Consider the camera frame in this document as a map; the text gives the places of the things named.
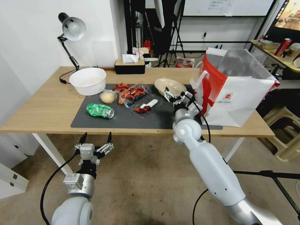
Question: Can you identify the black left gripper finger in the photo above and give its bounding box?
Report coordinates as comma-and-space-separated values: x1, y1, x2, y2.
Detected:
74, 132, 88, 151
97, 131, 115, 155

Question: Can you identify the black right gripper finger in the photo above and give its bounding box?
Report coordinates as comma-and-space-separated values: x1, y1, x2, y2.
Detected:
163, 87, 177, 103
179, 90, 194, 104

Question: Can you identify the clear disposable takeout box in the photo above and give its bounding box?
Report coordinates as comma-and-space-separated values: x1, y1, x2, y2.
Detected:
118, 84, 159, 119

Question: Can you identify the black tissue box wooden lid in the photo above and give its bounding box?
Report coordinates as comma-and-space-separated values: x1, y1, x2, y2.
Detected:
114, 54, 146, 75

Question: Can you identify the red white delivery bag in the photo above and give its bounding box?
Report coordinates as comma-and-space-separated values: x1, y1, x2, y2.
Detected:
189, 47, 281, 128

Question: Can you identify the beige shallow bowl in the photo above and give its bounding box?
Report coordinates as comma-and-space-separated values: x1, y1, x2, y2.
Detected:
154, 78, 188, 98

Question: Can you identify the black rubber mat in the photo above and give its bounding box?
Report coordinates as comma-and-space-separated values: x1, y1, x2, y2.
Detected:
71, 83, 223, 130

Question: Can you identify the crushed green can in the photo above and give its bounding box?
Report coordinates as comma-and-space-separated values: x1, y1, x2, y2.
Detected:
86, 103, 115, 119

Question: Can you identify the round pale bun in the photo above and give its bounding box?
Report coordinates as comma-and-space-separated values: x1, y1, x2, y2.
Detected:
100, 92, 117, 104

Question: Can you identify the loose red chili pile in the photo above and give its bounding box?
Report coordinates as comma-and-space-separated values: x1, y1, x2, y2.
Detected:
112, 82, 130, 91

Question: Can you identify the wooden table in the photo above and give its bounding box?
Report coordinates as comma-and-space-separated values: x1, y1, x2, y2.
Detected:
0, 66, 275, 175

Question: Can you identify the red fire extinguisher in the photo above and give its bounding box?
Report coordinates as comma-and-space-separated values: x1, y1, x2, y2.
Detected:
143, 39, 152, 54

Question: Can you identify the black light stand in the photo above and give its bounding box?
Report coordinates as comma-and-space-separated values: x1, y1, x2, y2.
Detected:
153, 0, 187, 68

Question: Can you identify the large white bowl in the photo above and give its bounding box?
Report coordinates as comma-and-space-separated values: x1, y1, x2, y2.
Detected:
69, 67, 107, 96

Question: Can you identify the white cabinet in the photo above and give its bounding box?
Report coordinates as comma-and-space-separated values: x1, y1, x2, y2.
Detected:
0, 132, 41, 200

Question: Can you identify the yellow side table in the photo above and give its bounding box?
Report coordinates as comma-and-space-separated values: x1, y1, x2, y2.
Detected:
249, 39, 300, 71

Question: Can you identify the white whiteboard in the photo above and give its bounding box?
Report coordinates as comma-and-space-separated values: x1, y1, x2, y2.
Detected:
182, 0, 275, 17

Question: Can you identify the beige plastic stool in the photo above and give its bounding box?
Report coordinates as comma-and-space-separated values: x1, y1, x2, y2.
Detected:
262, 105, 300, 163

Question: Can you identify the red drink can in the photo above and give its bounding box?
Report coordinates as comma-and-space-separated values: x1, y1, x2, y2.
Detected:
274, 38, 293, 57

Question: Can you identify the black desk lamp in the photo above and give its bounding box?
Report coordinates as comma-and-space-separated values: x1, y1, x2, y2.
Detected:
57, 12, 87, 71

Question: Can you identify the black tripod stand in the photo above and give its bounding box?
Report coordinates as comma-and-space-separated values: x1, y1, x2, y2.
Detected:
234, 169, 300, 217

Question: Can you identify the dark display screen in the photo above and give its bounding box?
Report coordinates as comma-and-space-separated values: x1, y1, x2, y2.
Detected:
267, 0, 300, 43

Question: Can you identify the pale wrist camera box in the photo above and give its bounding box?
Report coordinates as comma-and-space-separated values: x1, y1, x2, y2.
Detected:
79, 143, 96, 162

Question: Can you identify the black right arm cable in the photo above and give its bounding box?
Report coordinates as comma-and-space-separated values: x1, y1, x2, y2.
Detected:
191, 100, 211, 144

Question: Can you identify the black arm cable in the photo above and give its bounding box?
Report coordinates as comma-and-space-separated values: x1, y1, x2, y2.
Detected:
191, 100, 211, 144
40, 150, 81, 225

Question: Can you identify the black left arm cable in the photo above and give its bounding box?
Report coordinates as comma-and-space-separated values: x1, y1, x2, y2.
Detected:
40, 150, 81, 225

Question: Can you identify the black lamp cable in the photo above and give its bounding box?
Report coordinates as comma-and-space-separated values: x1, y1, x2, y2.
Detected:
59, 70, 78, 84

